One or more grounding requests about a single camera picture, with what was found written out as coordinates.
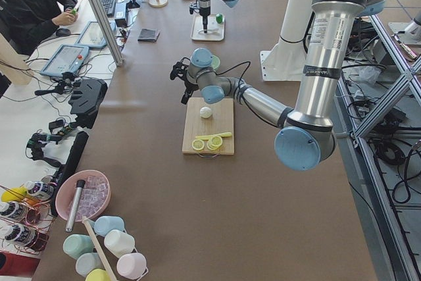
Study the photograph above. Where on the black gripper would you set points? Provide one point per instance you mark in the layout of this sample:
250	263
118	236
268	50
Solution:
204	13
189	84

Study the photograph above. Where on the white ceramic spoon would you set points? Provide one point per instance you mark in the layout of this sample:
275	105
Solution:
210	31

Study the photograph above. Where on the white steamed bun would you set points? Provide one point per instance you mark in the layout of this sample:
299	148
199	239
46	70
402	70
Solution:
205	112

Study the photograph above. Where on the mint green bowl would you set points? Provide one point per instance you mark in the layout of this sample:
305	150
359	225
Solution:
215	62

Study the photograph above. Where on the pink ribbed bowl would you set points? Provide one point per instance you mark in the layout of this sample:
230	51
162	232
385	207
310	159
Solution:
95	196

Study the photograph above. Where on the cream rectangular serving tray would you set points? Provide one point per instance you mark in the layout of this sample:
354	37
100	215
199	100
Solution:
198	25

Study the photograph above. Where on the bamboo cutting board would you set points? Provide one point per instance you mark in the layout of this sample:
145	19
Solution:
221	120

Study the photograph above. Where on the single lemon slice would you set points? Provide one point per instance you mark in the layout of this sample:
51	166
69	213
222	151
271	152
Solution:
198	145

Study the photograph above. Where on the grey folded cloth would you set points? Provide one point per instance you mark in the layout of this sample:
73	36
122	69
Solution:
148	35

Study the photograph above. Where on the yellow plastic knife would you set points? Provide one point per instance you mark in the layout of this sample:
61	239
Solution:
208	137

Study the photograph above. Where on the blue teach pendant far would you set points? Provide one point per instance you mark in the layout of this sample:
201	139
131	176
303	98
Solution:
92	36

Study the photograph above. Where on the blue teach pendant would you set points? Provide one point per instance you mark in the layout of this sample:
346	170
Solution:
67	58
92	36

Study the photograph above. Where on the blue teach pendant near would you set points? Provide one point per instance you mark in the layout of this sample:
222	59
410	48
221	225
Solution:
67	58

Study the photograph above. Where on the black computer mouse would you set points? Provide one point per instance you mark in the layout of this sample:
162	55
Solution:
63	32

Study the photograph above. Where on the metal cylinder tool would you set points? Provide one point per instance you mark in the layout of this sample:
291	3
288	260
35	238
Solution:
75	204

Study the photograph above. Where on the light blue cup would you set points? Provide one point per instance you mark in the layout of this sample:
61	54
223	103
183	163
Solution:
104	224

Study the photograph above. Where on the wooden cup rack pole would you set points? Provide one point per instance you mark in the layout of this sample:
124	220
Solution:
99	249

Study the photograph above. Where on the white cup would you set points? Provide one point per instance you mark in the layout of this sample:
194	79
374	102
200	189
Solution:
119	243

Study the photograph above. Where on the person in black shirt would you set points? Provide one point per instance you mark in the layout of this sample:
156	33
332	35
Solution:
32	21

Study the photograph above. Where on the pink cup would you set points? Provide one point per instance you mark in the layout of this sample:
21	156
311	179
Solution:
132	265

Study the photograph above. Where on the mint green cup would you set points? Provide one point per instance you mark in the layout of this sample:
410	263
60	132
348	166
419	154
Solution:
76	245

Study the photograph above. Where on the pale blue cup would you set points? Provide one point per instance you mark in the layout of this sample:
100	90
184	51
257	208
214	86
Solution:
87	263

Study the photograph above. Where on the yellow cup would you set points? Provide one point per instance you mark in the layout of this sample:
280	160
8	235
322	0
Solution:
98	275

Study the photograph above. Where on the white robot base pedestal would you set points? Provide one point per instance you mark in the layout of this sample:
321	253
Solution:
286	60

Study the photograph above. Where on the aluminium frame post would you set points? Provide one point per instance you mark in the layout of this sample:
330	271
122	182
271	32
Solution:
105	27

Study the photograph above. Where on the copper wire bottle rack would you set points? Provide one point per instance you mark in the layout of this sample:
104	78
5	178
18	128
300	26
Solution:
25	222

